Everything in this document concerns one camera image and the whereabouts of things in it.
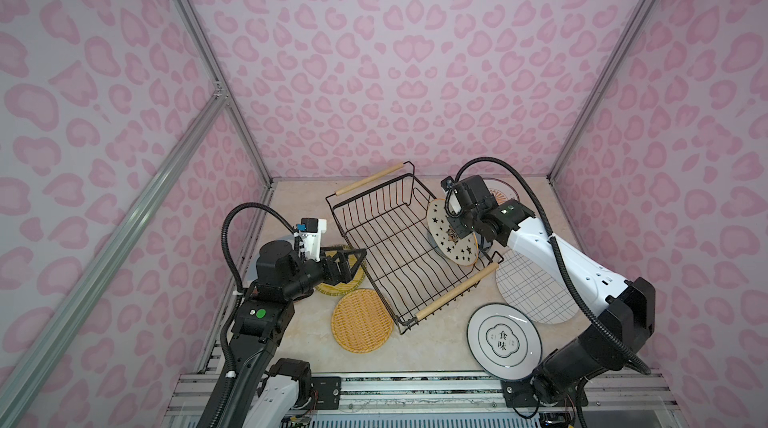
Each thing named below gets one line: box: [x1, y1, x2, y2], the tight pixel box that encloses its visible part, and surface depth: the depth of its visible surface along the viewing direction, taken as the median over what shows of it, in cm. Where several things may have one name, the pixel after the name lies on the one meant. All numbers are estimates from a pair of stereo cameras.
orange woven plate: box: [331, 289, 394, 354], surface depth 85 cm
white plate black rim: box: [467, 303, 543, 381], surface depth 82 cm
